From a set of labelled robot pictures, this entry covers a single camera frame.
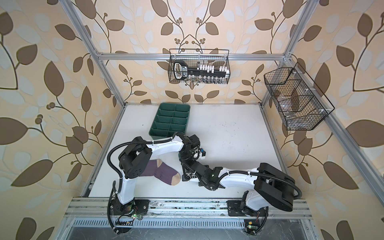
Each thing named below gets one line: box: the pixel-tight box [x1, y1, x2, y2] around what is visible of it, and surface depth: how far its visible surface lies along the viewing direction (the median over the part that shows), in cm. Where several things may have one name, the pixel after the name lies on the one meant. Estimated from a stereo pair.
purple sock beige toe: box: [140, 159, 181, 186], surface depth 86 cm
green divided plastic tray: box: [148, 103, 191, 140], surface depth 107 cm
